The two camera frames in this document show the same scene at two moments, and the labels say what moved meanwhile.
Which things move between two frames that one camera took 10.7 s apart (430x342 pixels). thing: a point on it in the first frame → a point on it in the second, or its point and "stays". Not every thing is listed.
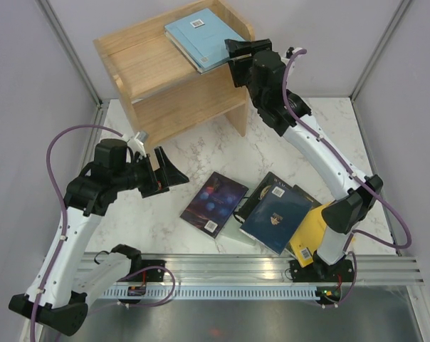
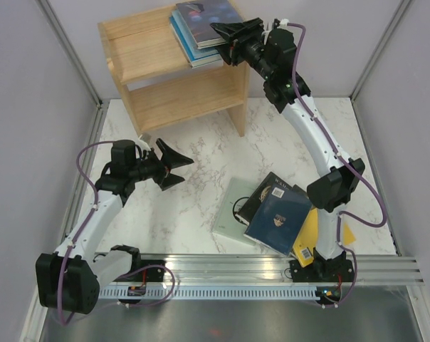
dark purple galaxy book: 213,204 → 198,16
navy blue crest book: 276,217 stays
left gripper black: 159,182 → 171,159
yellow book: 307,239 stays
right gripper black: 236,48 → 231,51
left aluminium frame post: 58,30 stays
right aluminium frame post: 402,7 stays
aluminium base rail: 275,270 stays
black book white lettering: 250,202 stays
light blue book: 197,68 → 189,40
